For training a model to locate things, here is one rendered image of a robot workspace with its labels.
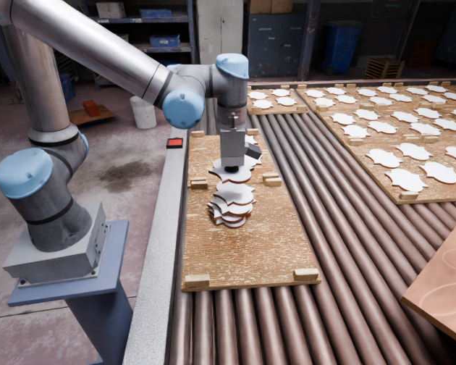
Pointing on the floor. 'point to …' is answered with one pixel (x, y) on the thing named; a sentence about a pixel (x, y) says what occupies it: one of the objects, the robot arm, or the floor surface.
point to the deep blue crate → (66, 87)
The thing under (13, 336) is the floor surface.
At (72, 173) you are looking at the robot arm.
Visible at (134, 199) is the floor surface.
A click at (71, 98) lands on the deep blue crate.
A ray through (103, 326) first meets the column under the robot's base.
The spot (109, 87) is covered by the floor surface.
